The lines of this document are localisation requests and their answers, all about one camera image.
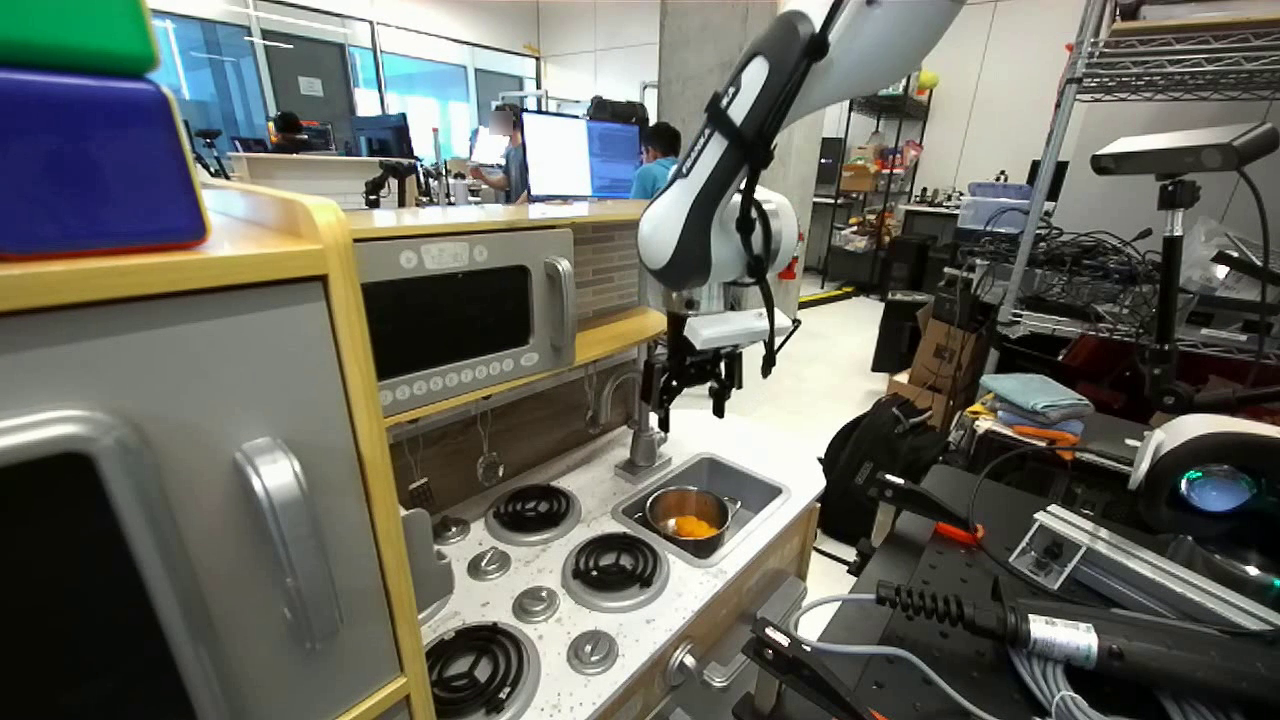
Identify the white computer monitor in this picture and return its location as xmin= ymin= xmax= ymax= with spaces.
xmin=523 ymin=112 xmax=590 ymax=199

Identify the grey toy oven door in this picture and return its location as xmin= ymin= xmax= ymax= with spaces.
xmin=0 ymin=282 xmax=399 ymax=720

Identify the person in blue shirt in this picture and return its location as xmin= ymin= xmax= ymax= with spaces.
xmin=630 ymin=121 xmax=679 ymax=199

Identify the blue plastic bin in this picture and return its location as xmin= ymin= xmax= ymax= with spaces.
xmin=0 ymin=67 xmax=209 ymax=260

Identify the toy microwave with grey door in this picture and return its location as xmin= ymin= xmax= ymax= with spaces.
xmin=357 ymin=229 xmax=577 ymax=411

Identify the yellow orange toy object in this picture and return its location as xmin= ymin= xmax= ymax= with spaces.
xmin=663 ymin=512 xmax=719 ymax=543

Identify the small steel pot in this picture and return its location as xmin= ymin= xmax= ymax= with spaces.
xmin=642 ymin=483 xmax=726 ymax=558

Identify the toy kitchen sink basin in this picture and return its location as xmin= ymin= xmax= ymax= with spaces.
xmin=615 ymin=456 xmax=784 ymax=564

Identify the right middle stove burner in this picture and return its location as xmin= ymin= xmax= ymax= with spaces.
xmin=559 ymin=532 xmax=668 ymax=611

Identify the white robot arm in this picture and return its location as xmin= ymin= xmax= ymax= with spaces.
xmin=637 ymin=0 xmax=964 ymax=428

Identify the camera on black stand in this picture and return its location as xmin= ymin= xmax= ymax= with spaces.
xmin=1087 ymin=121 xmax=1280 ymax=347

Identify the stove burner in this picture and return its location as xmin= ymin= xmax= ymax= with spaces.
xmin=559 ymin=532 xmax=668 ymax=611
xmin=485 ymin=483 xmax=577 ymax=543
xmin=423 ymin=626 xmax=539 ymax=720

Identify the black power tool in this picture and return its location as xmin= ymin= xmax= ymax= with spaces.
xmin=875 ymin=581 xmax=1280 ymax=714

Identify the black backpack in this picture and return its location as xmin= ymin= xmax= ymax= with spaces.
xmin=818 ymin=397 xmax=944 ymax=543

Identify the cardboard box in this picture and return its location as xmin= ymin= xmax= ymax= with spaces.
xmin=887 ymin=321 xmax=986 ymax=411

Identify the green plastic bin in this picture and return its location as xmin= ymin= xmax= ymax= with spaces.
xmin=0 ymin=0 xmax=156 ymax=76

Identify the grey stove knob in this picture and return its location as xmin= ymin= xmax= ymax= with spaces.
xmin=432 ymin=517 xmax=471 ymax=543
xmin=566 ymin=628 xmax=618 ymax=677
xmin=468 ymin=548 xmax=511 ymax=581
xmin=511 ymin=585 xmax=559 ymax=626

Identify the front stove burner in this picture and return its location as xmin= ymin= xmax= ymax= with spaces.
xmin=423 ymin=626 xmax=539 ymax=720

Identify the grey toy faucet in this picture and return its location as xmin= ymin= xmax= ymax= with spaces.
xmin=595 ymin=374 xmax=668 ymax=481

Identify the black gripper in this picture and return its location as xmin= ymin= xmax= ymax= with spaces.
xmin=642 ymin=313 xmax=744 ymax=432

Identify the silver aluminium extrusion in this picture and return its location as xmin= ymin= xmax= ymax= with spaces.
xmin=1006 ymin=505 xmax=1280 ymax=632

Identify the back left stove burner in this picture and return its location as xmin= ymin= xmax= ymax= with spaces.
xmin=485 ymin=483 xmax=577 ymax=543

